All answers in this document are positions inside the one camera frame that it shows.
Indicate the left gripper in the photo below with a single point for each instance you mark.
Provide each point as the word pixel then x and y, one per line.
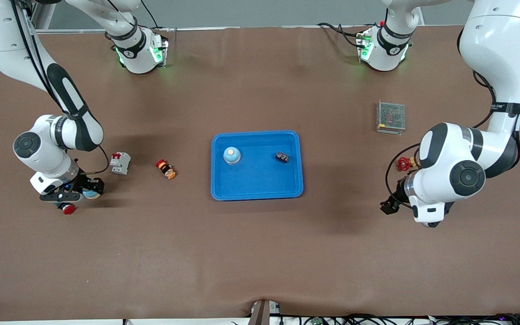
pixel 396 195

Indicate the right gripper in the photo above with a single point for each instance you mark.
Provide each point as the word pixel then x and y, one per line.
pixel 87 183

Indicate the blue bell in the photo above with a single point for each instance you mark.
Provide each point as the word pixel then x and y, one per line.
pixel 90 195
pixel 232 155

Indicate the small black terminal block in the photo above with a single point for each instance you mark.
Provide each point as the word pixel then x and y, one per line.
pixel 282 157

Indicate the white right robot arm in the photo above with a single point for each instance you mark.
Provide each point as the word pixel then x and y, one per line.
pixel 39 149

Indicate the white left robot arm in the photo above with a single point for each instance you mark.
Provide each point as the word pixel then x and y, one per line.
pixel 449 158

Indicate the blue plastic tray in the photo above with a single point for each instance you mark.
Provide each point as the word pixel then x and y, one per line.
pixel 255 180

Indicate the white red circuit breaker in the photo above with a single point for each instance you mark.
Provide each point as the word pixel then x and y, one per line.
pixel 120 163

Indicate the red push button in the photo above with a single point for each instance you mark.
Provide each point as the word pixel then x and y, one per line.
pixel 68 209

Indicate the metal mesh power supply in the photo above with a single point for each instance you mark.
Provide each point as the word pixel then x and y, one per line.
pixel 391 115

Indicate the brown table mat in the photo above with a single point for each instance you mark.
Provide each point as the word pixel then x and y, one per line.
pixel 260 253

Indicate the grey table clamp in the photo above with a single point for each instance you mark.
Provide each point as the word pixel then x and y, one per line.
pixel 262 311

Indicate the red orange switch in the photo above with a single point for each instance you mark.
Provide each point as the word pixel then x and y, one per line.
pixel 166 169

